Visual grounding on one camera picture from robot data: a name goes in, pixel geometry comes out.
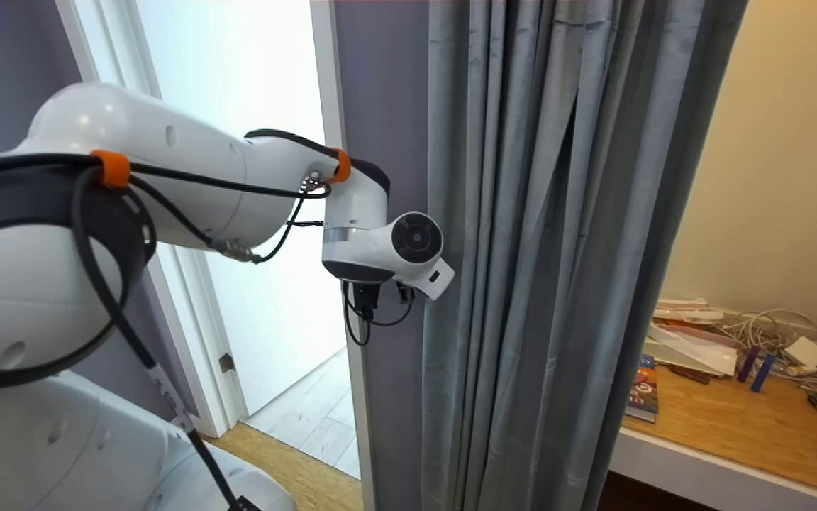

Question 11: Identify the colourful book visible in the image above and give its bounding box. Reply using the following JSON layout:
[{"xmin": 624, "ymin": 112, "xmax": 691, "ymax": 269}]
[{"xmin": 624, "ymin": 353, "xmax": 664, "ymax": 425}]

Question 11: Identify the stack of papers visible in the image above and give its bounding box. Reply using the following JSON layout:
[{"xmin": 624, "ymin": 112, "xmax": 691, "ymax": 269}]
[{"xmin": 647, "ymin": 296, "xmax": 742, "ymax": 380}]

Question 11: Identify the dark red pen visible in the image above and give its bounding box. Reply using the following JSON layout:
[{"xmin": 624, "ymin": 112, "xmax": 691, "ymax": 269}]
[{"xmin": 735, "ymin": 343, "xmax": 761, "ymax": 387}]

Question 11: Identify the blue pen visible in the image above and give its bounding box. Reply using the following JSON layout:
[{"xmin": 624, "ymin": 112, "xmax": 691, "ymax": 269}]
[{"xmin": 748, "ymin": 350, "xmax": 782, "ymax": 396}]

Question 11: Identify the wooden desk white edge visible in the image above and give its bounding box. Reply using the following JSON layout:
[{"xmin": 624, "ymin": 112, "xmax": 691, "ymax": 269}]
[{"xmin": 607, "ymin": 353, "xmax": 817, "ymax": 511}]

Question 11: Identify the white power adapter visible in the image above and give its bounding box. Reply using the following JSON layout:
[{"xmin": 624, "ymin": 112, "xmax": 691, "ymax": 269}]
[{"xmin": 785, "ymin": 335, "xmax": 817, "ymax": 374}]

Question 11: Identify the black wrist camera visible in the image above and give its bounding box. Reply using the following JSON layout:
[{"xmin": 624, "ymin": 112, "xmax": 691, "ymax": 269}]
[{"xmin": 349, "ymin": 279, "xmax": 385, "ymax": 322}]

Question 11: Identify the black camera cable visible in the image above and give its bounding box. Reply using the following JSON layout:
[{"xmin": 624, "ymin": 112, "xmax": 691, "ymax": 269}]
[{"xmin": 341, "ymin": 281, "xmax": 416, "ymax": 350}]

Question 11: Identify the orange cable strap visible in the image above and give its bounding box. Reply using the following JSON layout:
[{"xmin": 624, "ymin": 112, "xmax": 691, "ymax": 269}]
[
  {"xmin": 328, "ymin": 146, "xmax": 354, "ymax": 187},
  {"xmin": 90, "ymin": 147, "xmax": 137, "ymax": 193}
]

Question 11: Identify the thin black cable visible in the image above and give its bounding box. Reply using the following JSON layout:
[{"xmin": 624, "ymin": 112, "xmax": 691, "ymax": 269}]
[{"xmin": 127, "ymin": 126, "xmax": 346, "ymax": 266}]

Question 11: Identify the white door frame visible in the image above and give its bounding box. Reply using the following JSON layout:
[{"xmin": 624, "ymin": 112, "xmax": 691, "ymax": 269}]
[{"xmin": 50, "ymin": 0, "xmax": 376, "ymax": 511}]

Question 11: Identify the thick black cable hose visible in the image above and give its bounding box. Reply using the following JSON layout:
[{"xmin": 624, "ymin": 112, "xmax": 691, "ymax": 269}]
[{"xmin": 0, "ymin": 150, "xmax": 261, "ymax": 511}]

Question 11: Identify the tangle of white cables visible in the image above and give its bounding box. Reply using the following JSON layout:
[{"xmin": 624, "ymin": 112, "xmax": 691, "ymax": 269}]
[{"xmin": 718, "ymin": 309, "xmax": 817, "ymax": 404}]

